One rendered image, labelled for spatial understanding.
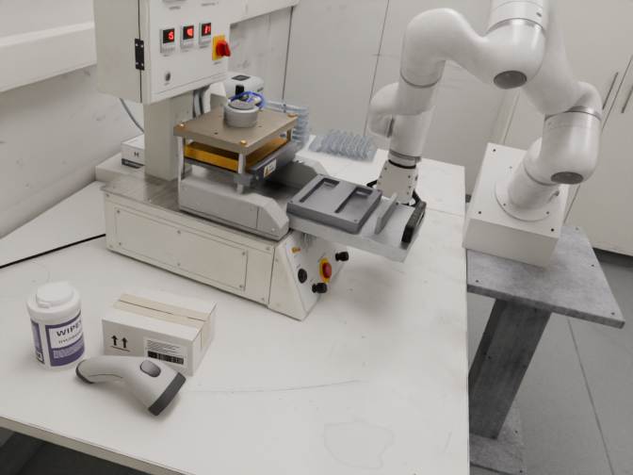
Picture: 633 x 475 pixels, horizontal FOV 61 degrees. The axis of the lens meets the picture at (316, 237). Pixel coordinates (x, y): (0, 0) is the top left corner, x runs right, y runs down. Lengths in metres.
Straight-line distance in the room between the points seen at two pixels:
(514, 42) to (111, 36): 0.77
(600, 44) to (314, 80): 1.70
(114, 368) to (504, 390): 1.37
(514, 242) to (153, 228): 1.01
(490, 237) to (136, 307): 1.03
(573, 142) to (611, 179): 2.18
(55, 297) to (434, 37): 0.82
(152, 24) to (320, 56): 2.59
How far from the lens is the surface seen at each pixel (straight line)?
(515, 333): 1.86
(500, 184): 1.67
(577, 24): 3.22
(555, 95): 1.17
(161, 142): 1.36
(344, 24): 3.64
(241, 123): 1.24
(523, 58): 0.98
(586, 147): 1.30
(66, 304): 1.05
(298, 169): 1.38
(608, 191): 3.50
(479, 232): 1.65
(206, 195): 1.19
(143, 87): 1.20
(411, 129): 1.37
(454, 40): 1.03
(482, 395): 2.02
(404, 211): 1.29
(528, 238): 1.67
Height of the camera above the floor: 1.51
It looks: 29 degrees down
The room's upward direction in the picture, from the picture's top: 9 degrees clockwise
